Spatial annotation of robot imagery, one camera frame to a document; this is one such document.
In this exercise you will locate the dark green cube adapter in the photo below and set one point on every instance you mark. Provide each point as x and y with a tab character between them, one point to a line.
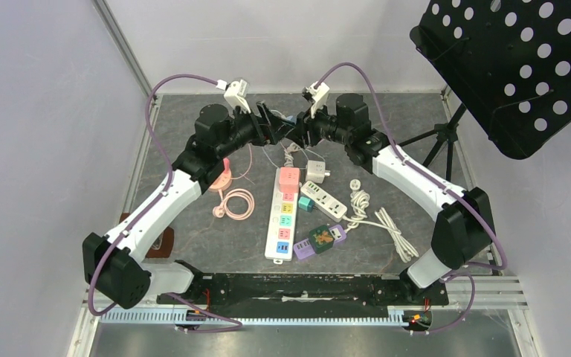
321	239

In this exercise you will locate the white cable plug bundle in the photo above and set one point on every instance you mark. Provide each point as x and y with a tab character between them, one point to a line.
289	154

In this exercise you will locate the black music stand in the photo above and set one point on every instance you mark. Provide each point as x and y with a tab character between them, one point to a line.
508	62

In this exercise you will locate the teal usb charger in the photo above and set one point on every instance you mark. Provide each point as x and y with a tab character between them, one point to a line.
306	204

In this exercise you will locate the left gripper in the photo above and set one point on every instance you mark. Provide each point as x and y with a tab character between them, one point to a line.
273	126

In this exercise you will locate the brown wooden metronome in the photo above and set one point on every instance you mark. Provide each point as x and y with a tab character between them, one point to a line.
160	244

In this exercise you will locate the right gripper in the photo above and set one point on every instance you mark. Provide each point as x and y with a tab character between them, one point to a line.
306	127

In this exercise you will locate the white usb power strip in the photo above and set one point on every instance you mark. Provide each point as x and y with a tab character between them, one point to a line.
325	202

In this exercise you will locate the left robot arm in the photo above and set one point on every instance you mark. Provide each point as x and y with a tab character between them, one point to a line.
113	263

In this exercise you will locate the white multicolour power strip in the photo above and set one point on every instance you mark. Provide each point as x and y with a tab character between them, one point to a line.
279	244

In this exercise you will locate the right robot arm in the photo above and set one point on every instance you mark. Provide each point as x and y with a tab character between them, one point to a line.
464	224

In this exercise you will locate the pink cube socket adapter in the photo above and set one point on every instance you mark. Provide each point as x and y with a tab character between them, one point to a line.
289	179

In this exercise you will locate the purple power strip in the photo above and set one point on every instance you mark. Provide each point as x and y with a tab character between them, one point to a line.
303	249

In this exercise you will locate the white cube adapter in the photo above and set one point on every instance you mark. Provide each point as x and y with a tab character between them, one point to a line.
316	171

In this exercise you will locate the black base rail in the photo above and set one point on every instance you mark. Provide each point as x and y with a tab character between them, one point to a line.
246	295

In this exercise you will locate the round pink socket hub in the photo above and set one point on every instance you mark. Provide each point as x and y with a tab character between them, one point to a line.
223	182

